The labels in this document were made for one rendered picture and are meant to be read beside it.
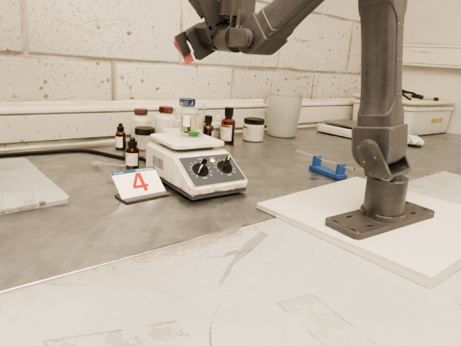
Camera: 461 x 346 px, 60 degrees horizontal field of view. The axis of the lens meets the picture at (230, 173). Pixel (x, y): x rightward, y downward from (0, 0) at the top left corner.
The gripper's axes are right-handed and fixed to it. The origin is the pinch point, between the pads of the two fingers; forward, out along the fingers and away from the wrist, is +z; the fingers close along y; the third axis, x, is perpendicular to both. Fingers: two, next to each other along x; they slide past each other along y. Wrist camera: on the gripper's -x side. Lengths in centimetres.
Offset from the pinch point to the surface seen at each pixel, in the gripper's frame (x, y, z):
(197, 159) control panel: 14.5, 20.6, -25.1
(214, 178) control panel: 17.3, 20.6, -29.6
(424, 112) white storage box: 74, -83, 4
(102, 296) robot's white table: 6, 45, -53
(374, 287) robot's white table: 21, 20, -65
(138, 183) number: 12.3, 32.4, -23.7
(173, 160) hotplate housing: 12.3, 24.6, -23.9
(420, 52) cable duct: 64, -113, 26
